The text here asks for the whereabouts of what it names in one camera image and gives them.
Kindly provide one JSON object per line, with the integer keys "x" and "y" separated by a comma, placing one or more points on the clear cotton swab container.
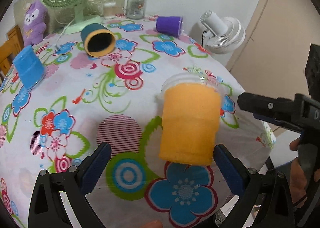
{"x": 109, "y": 10}

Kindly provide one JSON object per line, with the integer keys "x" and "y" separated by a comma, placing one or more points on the finger of the right gripper from side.
{"x": 278, "y": 112}

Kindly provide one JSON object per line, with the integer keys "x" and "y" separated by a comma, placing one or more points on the beige patterned board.
{"x": 58, "y": 18}

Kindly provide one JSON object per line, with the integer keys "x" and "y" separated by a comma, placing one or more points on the teal yellow cylinder cup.
{"x": 98, "y": 41}

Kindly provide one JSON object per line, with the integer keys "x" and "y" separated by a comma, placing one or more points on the floral tablecloth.
{"x": 83, "y": 101}

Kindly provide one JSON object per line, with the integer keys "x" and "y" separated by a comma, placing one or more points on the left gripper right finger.
{"x": 271, "y": 190}

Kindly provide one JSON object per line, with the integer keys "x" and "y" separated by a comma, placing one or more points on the right hand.
{"x": 298, "y": 183}

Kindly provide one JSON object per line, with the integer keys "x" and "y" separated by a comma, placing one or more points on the purple plastic cup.
{"x": 170, "y": 25}

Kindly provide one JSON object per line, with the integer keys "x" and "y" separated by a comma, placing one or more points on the purple plush toy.
{"x": 34, "y": 23}

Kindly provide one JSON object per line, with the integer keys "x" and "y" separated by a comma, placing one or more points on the orange plastic cup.
{"x": 190, "y": 118}

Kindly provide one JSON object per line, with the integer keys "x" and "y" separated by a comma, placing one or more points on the left hand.
{"x": 153, "y": 224}

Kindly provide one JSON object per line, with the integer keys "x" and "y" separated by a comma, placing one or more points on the glass mason jar mug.
{"x": 135, "y": 9}

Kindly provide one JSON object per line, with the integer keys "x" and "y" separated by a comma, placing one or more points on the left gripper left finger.
{"x": 46, "y": 206}

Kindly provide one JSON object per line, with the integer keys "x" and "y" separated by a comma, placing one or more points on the wooden chair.
{"x": 12, "y": 46}

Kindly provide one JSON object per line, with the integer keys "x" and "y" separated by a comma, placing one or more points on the blue plastic cup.
{"x": 29, "y": 67}

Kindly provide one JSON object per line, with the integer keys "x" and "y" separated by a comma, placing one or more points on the white floor fan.
{"x": 225, "y": 35}

